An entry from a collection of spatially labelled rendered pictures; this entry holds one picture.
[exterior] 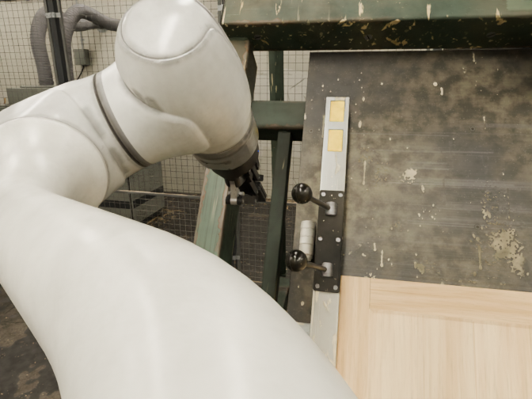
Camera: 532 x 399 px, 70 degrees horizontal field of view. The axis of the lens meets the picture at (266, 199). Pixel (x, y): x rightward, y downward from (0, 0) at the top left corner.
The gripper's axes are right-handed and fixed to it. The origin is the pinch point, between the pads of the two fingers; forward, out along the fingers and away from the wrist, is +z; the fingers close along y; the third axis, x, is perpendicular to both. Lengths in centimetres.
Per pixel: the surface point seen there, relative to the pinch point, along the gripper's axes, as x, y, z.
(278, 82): -9, -61, 56
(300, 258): 9.1, 11.4, -0.8
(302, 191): 8.6, -0.3, -1.0
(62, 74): -206, -145, 166
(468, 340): 38.8, 21.3, 13.6
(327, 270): 13.4, 11.7, 8.9
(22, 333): -201, 51, 194
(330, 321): 14.5, 20.8, 11.1
